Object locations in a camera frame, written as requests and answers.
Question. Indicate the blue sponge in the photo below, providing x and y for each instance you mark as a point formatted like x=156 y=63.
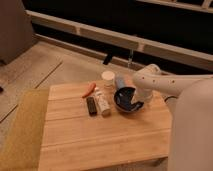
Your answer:
x=120 y=82

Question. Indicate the white shelf rail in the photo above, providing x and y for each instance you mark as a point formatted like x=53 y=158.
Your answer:
x=154 y=48

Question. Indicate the white plastic bottle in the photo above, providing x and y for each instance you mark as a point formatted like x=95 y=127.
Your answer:
x=102 y=102

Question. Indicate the grey cabinet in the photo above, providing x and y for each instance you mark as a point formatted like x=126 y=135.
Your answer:
x=16 y=31

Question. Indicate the dark ceramic bowl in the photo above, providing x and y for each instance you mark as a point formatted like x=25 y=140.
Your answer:
x=123 y=99

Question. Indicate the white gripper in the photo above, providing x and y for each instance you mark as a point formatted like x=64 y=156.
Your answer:
x=144 y=95

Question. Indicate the black rectangular bar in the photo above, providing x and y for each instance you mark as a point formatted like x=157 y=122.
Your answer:
x=91 y=106

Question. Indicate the yellow-green cloth mat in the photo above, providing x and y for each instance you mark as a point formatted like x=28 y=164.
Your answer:
x=21 y=150

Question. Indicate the white lidded cup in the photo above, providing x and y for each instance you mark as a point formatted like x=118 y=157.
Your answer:
x=108 y=78

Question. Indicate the clear glass bottle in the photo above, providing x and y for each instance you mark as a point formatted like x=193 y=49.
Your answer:
x=130 y=58

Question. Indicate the orange carrot toy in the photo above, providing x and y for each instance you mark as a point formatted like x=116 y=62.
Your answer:
x=90 y=90

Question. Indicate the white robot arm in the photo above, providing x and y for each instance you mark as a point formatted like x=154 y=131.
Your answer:
x=191 y=141

